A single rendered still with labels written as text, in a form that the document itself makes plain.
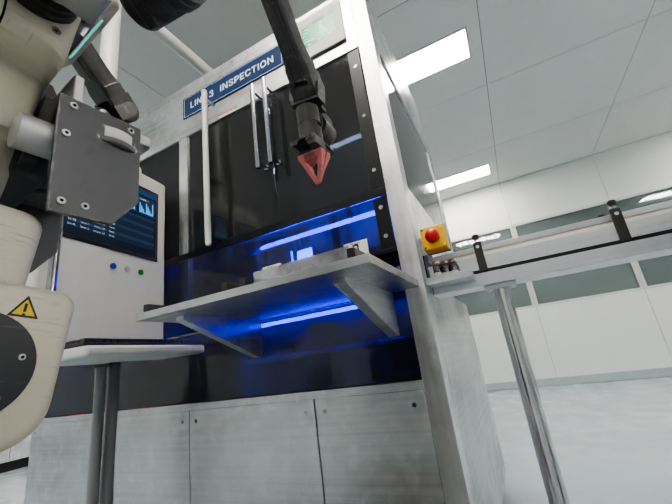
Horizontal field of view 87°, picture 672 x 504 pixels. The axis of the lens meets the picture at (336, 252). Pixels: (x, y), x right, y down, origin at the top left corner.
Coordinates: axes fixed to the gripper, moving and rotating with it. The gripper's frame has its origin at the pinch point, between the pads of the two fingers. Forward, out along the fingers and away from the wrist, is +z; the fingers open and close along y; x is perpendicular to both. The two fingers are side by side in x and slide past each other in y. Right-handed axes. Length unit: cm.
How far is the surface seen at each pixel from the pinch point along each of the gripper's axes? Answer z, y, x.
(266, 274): 18.8, -0.6, 17.0
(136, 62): -186, 65, 165
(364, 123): -37, 38, -2
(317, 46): -79, 38, 10
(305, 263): 18.9, -0.5, 6.0
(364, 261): 22.8, -3.1, -9.1
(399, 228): 4.9, 37.3, -7.0
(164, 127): -83, 37, 100
